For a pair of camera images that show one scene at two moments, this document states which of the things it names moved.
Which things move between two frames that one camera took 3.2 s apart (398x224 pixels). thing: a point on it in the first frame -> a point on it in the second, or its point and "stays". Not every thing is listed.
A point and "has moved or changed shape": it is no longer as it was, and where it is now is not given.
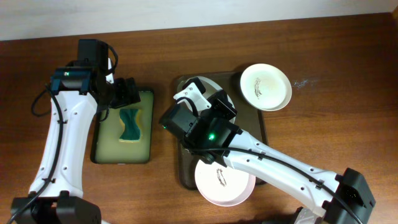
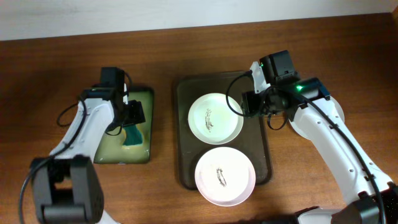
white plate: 221,185 stays
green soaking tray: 106,147 stays
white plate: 210,87 -> 296,128
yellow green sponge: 130,124 has moved or changed shape
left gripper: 125,92 -> 135,112
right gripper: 222,104 -> 249,103
